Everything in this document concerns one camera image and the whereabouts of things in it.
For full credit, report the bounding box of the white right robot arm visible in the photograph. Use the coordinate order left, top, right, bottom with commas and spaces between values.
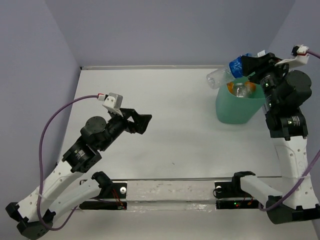
128, 53, 320, 224

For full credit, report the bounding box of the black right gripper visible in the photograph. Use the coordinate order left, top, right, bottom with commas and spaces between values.
241, 52, 290, 110

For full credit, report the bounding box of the blue label water bottle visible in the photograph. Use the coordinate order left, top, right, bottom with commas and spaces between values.
206, 53, 261, 89

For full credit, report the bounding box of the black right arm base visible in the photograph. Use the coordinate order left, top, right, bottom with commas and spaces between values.
212, 181, 259, 210

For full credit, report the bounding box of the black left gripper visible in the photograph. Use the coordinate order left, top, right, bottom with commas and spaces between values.
100, 107, 153, 151

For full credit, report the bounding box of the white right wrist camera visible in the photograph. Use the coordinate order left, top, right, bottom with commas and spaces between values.
275, 44, 309, 69

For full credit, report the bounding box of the clear unlabelled plastic bottle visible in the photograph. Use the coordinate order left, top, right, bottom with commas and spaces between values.
232, 83, 252, 98

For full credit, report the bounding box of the orange label tea bottle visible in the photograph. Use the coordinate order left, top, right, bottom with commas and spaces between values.
226, 82, 234, 94

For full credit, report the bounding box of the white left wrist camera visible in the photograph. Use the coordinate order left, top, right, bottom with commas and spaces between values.
102, 92, 123, 113

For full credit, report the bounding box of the green plastic bin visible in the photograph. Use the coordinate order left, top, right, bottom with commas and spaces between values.
215, 77, 266, 124

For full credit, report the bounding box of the orange juice bottle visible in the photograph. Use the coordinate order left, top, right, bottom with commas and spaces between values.
244, 81, 256, 92

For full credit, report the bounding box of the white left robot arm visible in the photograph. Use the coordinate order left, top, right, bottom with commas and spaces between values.
5, 108, 152, 240

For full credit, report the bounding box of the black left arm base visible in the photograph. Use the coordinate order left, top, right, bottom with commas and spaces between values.
78, 180, 128, 211

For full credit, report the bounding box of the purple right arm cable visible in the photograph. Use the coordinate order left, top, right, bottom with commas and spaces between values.
258, 48, 320, 212

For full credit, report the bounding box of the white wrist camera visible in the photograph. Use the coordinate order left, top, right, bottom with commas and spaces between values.
275, 44, 309, 69
102, 92, 123, 113

